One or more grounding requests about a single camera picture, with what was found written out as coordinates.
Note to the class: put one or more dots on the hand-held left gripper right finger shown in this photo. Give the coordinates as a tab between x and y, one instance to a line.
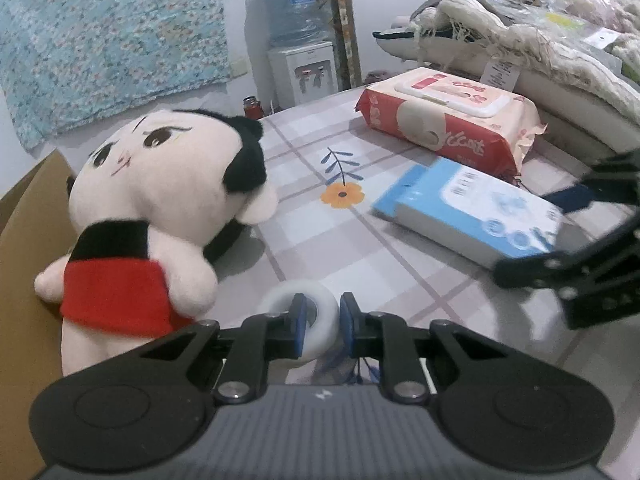
347	325

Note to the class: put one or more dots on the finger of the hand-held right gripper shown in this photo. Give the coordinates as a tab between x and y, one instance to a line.
570	197
530	270

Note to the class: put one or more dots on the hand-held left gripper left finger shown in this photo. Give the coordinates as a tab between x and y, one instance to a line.
299	325

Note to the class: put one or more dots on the white tape roll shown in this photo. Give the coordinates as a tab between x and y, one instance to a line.
325	310

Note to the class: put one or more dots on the light blue white tissue pack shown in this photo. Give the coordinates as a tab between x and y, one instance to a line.
465	200

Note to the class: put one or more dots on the brown cardboard box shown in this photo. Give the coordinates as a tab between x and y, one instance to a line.
25	360

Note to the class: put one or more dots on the pink wet wipes pack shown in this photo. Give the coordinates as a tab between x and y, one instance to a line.
450	125

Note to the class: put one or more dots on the cream knitted blanket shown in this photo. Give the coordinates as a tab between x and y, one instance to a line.
550	55

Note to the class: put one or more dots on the clear plastic bags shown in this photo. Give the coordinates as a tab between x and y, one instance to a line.
575	5

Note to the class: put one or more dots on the plush doll with red dress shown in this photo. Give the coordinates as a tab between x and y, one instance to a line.
165	170

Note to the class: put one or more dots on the red thermos bottle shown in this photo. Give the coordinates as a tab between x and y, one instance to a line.
251	109

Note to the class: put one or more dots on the white water dispenser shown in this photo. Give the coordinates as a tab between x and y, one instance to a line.
300	75

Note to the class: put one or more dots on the blue water jug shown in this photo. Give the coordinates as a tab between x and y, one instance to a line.
295	5

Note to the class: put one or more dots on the turquoise floral cloth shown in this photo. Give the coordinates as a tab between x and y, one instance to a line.
100	45

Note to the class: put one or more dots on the beige wall socket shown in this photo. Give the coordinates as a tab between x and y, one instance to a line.
239	66

